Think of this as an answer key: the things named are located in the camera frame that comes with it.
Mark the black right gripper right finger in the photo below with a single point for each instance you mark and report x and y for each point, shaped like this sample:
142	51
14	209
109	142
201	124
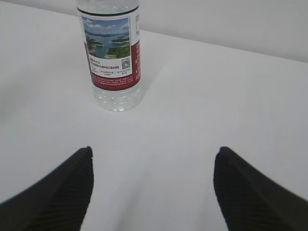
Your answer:
250	201

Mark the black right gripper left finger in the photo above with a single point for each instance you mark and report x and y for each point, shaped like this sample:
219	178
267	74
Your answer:
57	202

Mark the clear Nongfu Spring water bottle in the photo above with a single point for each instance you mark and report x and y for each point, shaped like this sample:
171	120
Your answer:
111	34

